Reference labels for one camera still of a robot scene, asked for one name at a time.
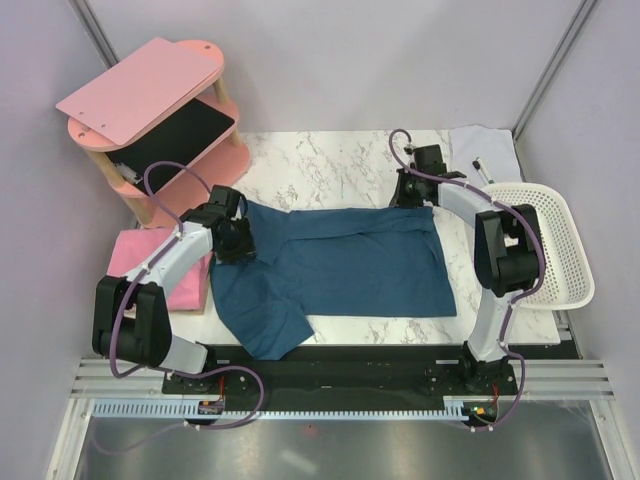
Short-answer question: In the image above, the white plastic laundry basket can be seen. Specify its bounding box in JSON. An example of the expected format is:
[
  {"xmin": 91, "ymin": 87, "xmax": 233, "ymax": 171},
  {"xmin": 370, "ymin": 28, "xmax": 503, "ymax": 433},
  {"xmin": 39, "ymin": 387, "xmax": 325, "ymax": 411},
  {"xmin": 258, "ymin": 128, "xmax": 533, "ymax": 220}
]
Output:
[{"xmin": 484, "ymin": 182, "xmax": 595, "ymax": 310}]

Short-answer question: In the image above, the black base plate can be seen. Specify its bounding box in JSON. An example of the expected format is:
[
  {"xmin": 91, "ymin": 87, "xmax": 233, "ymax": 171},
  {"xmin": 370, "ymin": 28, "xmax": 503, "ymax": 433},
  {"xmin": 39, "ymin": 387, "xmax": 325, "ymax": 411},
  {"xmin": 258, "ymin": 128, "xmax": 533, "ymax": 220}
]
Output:
[{"xmin": 163, "ymin": 345, "xmax": 518, "ymax": 399}]

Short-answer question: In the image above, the pink wooden shelf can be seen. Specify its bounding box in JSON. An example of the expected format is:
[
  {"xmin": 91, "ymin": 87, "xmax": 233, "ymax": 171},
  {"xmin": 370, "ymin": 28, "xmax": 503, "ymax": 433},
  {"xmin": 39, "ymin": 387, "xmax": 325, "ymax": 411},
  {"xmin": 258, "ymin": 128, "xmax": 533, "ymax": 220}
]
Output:
[{"xmin": 56, "ymin": 38, "xmax": 250, "ymax": 228}]

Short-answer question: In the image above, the black white marker pen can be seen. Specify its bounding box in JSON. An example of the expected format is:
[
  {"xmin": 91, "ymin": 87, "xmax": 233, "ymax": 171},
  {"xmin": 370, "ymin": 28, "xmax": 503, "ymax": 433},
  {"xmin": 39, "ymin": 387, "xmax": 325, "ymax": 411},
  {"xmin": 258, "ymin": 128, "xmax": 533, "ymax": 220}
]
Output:
[{"xmin": 472, "ymin": 157, "xmax": 494, "ymax": 184}]

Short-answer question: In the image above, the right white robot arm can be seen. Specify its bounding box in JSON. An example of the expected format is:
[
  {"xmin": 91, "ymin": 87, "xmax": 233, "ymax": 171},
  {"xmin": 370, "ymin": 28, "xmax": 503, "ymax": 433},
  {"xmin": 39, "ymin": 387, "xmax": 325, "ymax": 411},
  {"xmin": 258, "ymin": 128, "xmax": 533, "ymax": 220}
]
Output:
[{"xmin": 390, "ymin": 144, "xmax": 546, "ymax": 394}]

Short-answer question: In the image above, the dark blue t shirt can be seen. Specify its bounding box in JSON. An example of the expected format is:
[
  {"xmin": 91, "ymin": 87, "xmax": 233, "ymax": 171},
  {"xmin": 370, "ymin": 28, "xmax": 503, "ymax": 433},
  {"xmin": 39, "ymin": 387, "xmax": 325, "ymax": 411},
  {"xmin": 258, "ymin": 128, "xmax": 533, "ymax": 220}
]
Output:
[{"xmin": 211, "ymin": 202, "xmax": 457, "ymax": 360}]

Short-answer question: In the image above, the small white shelf clip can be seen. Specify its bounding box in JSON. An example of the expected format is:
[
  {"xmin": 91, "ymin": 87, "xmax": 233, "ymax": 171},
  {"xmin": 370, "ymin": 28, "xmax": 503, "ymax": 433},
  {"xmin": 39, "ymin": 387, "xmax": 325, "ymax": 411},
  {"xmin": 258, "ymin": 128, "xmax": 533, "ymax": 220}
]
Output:
[{"xmin": 121, "ymin": 165, "xmax": 141, "ymax": 184}]

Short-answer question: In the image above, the black mat on shelf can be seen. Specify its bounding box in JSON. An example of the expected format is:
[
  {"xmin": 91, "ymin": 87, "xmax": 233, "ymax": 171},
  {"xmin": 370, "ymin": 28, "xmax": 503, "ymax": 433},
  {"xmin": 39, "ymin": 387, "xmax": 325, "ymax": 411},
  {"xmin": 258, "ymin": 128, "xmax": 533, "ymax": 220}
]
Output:
[{"xmin": 106, "ymin": 99, "xmax": 234, "ymax": 194}]

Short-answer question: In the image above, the white cable duct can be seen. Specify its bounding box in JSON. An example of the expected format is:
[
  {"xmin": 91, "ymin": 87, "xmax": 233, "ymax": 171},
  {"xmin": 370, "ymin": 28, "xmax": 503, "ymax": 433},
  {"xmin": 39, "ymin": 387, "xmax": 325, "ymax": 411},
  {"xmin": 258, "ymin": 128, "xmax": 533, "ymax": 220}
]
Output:
[{"xmin": 92, "ymin": 397, "xmax": 478, "ymax": 421}]

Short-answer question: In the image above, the white cloth in corner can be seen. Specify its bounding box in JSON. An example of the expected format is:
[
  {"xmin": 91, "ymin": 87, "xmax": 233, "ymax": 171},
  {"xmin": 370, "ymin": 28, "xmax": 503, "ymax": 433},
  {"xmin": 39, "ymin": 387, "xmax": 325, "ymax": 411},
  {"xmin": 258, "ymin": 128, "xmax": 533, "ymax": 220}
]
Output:
[{"xmin": 450, "ymin": 125, "xmax": 522, "ymax": 188}]

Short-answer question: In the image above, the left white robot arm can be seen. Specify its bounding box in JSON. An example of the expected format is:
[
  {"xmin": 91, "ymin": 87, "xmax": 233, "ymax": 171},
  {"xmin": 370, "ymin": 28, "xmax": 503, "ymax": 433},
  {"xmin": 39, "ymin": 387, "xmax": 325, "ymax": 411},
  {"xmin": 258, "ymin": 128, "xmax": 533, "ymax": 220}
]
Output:
[{"xmin": 92, "ymin": 186, "xmax": 256, "ymax": 393}]

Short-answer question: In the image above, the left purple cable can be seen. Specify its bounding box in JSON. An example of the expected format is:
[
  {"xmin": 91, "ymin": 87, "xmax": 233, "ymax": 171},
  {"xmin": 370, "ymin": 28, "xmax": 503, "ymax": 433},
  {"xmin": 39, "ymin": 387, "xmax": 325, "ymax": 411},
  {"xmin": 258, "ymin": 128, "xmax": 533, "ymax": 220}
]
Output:
[{"xmin": 92, "ymin": 162, "xmax": 266, "ymax": 455}]

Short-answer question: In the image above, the folded pink t shirt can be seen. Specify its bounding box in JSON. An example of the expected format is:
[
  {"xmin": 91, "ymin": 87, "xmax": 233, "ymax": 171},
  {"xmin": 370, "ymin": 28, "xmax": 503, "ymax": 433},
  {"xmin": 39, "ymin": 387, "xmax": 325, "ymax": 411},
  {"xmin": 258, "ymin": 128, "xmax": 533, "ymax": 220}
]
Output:
[{"xmin": 107, "ymin": 228, "xmax": 212, "ymax": 311}]

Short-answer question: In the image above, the aluminium rail frame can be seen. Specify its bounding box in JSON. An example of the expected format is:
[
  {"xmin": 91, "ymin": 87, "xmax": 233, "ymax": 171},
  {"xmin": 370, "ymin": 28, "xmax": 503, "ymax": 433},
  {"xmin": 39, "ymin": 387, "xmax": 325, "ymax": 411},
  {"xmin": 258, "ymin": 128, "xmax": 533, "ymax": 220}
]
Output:
[{"xmin": 70, "ymin": 359, "xmax": 614, "ymax": 400}]

